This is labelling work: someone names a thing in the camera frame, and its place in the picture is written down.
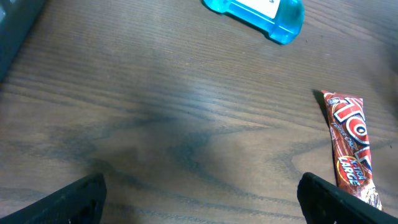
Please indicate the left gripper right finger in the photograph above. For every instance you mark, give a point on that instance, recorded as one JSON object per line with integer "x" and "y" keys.
{"x": 322, "y": 202}

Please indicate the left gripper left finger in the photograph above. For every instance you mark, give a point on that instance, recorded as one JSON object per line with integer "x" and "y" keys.
{"x": 79, "y": 202}

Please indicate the orange chocolate bar wrapper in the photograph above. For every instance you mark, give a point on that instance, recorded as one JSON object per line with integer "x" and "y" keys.
{"x": 351, "y": 147}

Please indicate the blue mouthwash bottle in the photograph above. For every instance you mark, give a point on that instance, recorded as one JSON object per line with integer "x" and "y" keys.
{"x": 282, "y": 20}

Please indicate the grey plastic shopping basket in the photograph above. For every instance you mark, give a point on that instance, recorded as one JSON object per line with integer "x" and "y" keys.
{"x": 17, "y": 18}

